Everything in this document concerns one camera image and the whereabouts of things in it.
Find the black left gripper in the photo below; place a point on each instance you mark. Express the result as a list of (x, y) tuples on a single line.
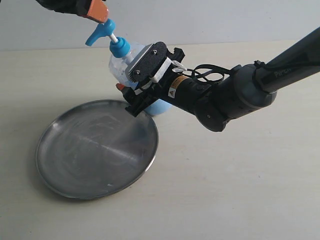
[(95, 10)]

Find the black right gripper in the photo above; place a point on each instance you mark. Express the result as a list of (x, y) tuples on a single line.
[(176, 88)]

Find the blue pump soap bottle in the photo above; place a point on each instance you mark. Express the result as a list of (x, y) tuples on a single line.
[(122, 54)]

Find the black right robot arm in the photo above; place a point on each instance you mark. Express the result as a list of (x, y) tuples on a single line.
[(213, 94)]

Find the round stainless steel plate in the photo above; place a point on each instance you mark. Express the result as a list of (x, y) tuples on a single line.
[(96, 149)]

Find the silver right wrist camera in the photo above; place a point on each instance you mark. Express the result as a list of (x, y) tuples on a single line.
[(148, 61)]

